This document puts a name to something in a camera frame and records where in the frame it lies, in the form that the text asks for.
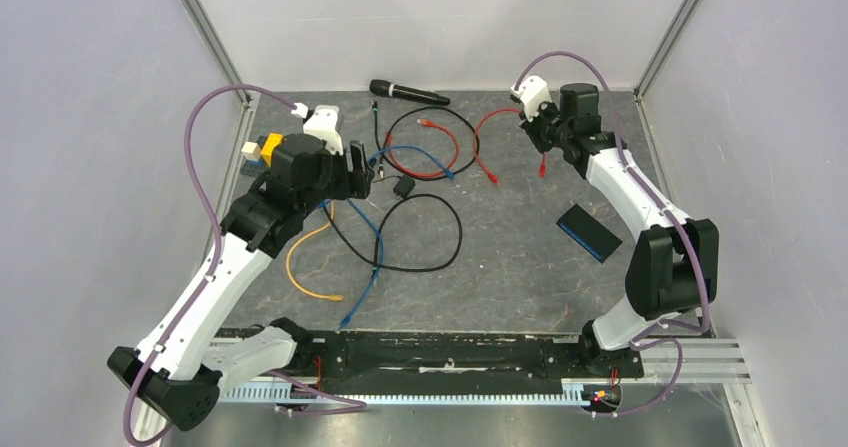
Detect black power adapter with cord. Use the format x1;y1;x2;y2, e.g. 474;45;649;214
373;174;416;199

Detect long black cable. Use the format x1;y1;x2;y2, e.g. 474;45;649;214
321;193;464;274

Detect yellow ethernet cable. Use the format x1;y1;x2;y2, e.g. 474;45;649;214
285;202;344;302

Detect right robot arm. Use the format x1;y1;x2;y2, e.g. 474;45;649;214
512;76;719;375

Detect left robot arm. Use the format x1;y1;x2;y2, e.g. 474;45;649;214
107;133;374;431

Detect yellow toy brick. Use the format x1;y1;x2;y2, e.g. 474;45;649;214
260;133;284;167

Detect black microphone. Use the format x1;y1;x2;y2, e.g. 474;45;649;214
369;79;451;106

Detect cream toy brick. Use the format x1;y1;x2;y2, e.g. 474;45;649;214
241;141;262;163

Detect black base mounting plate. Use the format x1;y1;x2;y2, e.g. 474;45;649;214
218;329;644;396

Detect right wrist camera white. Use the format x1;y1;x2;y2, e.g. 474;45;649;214
510;75;551;120

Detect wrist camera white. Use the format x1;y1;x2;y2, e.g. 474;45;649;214
510;75;551;120
291;103;344;156

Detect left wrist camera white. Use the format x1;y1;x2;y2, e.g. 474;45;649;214
291;103;344;156

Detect red cable loop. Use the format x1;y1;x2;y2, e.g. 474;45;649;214
382;117;461;180

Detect white cable duct strip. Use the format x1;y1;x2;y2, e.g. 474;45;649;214
219;380;590;407

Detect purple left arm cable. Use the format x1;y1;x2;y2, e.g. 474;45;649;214
123;84;369;447

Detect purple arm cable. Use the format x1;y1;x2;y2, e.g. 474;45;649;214
123;84;369;447
513;50;713;419

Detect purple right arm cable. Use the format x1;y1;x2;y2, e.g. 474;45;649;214
513;50;713;419

